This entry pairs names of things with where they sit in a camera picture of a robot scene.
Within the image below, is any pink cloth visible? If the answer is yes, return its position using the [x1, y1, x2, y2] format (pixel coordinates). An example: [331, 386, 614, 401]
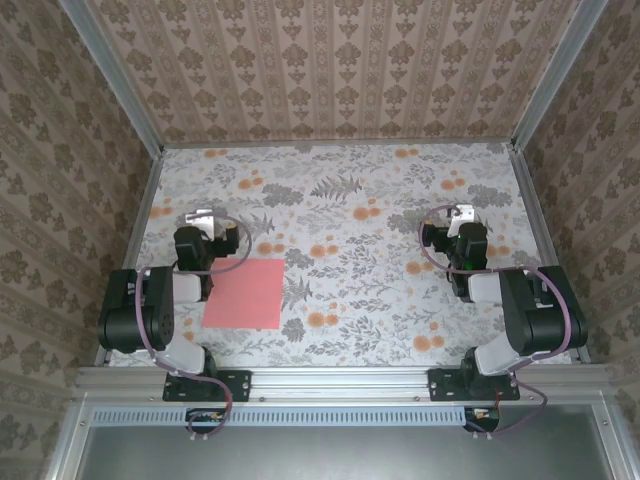
[202, 258, 286, 330]

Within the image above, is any floral patterned table cover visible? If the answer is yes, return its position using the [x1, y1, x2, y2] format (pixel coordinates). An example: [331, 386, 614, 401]
[107, 142, 576, 369]

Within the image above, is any grey metal panel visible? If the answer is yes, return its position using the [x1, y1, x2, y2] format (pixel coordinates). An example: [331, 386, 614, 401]
[74, 403, 619, 480]

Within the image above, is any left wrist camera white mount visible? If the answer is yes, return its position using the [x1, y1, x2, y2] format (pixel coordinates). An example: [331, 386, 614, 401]
[183, 209, 227, 237]

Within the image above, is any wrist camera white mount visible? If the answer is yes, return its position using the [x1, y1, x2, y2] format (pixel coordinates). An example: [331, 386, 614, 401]
[448, 203, 476, 225]
[183, 209, 227, 237]

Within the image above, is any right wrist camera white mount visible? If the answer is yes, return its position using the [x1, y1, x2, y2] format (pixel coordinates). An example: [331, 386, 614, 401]
[448, 203, 476, 225]

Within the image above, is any thin aluminium frame rail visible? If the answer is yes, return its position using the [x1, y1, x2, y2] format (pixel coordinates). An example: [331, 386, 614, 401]
[162, 139, 516, 150]

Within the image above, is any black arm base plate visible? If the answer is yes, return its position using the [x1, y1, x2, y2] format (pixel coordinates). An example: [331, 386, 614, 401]
[162, 368, 252, 404]
[428, 368, 522, 403]

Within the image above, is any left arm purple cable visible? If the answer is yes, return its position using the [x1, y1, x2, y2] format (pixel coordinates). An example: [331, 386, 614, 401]
[135, 212, 253, 442]

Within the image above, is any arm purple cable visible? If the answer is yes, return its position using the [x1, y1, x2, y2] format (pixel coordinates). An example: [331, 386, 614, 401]
[135, 212, 253, 442]
[418, 204, 574, 441]

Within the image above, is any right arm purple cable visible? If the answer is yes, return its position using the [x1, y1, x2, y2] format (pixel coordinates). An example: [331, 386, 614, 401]
[418, 204, 574, 441]

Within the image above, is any wide aluminium frame rail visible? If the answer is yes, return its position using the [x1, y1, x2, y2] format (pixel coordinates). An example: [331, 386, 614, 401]
[74, 363, 615, 402]

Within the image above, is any aluminium frame post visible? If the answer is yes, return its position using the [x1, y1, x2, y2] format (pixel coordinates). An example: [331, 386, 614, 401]
[510, 0, 610, 151]
[59, 0, 167, 157]

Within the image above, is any slotted white cable duct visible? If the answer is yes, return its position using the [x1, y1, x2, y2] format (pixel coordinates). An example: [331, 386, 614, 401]
[92, 405, 469, 427]

